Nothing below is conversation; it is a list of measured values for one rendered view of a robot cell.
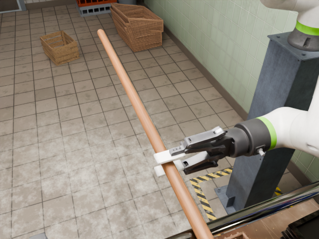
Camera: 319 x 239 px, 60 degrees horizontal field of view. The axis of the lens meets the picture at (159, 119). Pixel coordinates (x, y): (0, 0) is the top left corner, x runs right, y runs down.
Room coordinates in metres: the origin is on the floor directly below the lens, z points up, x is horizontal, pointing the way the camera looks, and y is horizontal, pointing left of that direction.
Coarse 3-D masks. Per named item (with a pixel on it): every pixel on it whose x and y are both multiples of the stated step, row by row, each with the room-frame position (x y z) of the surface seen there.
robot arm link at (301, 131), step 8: (312, 104) 0.49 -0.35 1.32; (304, 112) 0.51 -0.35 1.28; (312, 112) 0.47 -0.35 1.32; (296, 120) 0.49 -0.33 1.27; (304, 120) 0.47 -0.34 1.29; (312, 120) 0.45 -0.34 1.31; (296, 128) 0.47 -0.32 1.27; (304, 128) 0.45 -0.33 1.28; (312, 128) 0.44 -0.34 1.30; (296, 136) 0.46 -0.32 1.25; (304, 136) 0.44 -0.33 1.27; (312, 136) 0.42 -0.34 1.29; (296, 144) 0.45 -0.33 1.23; (304, 144) 0.43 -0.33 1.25; (312, 144) 0.41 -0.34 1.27; (312, 152) 0.41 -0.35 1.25
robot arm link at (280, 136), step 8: (272, 112) 0.56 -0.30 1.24; (280, 112) 0.55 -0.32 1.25; (288, 112) 0.54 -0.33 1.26; (296, 112) 0.52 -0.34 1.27; (264, 120) 0.52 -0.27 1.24; (272, 120) 0.52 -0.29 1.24; (280, 120) 0.52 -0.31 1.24; (288, 120) 0.51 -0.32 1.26; (272, 128) 0.50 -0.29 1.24; (280, 128) 0.50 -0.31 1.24; (288, 128) 0.49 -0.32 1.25; (272, 136) 0.48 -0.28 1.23; (280, 136) 0.49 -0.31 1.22; (288, 136) 0.48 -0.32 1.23; (272, 144) 0.48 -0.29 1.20; (280, 144) 0.48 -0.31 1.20; (288, 144) 0.47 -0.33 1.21
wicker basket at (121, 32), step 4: (116, 24) 3.51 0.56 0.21; (116, 28) 3.62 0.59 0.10; (120, 28) 3.40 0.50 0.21; (120, 32) 3.48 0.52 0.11; (124, 32) 3.23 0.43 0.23; (120, 36) 3.58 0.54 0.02; (124, 36) 3.32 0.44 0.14; (128, 36) 3.13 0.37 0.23; (124, 40) 3.42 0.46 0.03; (128, 40) 3.20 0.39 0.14; (152, 40) 3.28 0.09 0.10; (128, 44) 3.29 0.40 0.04; (132, 44) 3.15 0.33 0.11; (136, 44) 3.18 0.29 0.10; (140, 44) 3.20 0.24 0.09; (144, 44) 3.22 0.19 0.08; (152, 44) 3.35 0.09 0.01; (156, 44) 3.30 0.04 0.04; (160, 44) 3.33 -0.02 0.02; (132, 48) 3.15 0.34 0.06; (136, 48) 3.17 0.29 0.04; (140, 48) 3.24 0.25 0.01; (144, 48) 3.22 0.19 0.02; (148, 48) 3.24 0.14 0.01
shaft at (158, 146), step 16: (112, 48) 0.99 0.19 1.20; (128, 80) 0.76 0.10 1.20; (128, 96) 0.69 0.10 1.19; (144, 112) 0.60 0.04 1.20; (144, 128) 0.54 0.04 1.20; (160, 144) 0.47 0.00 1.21; (176, 176) 0.38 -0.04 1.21; (176, 192) 0.34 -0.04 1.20; (192, 208) 0.30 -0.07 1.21; (192, 224) 0.27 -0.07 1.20
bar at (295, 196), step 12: (288, 192) 0.36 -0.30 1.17; (300, 192) 0.36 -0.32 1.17; (312, 192) 0.36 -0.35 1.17; (264, 204) 0.32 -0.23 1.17; (276, 204) 0.32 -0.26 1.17; (288, 204) 0.33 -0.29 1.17; (228, 216) 0.30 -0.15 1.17; (240, 216) 0.30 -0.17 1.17; (252, 216) 0.30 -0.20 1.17; (216, 228) 0.27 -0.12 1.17; (228, 228) 0.27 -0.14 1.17
